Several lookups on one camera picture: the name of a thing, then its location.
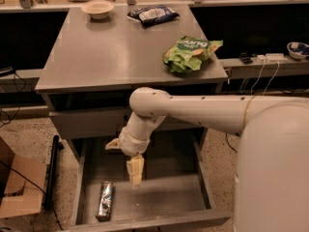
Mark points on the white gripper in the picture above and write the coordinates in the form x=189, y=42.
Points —
x=132, y=144

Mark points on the silver blue redbull can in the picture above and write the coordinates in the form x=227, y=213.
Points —
x=105, y=201

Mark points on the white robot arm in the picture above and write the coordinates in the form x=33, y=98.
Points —
x=272, y=175

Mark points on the grey upper drawer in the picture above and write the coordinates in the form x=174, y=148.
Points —
x=86, y=123

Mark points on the open grey middle drawer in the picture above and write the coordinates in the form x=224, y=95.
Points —
x=174, y=196

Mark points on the grey metal drawer cabinet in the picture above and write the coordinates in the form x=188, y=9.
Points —
x=97, y=64

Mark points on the black bar left floor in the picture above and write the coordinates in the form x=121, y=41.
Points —
x=56, y=147

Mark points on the left cardboard box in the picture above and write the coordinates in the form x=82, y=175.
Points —
x=22, y=181

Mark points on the green chip bag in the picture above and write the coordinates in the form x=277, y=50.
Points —
x=188, y=54

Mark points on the dark blue snack bag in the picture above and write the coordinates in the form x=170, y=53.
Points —
x=151, y=16

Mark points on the beige bowl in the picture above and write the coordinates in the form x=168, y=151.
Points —
x=97, y=9

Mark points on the small black device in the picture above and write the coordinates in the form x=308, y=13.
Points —
x=245, y=58

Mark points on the white power strip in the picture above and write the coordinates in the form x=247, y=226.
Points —
x=271, y=57

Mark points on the blue white bowl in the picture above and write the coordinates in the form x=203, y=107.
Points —
x=298, y=50

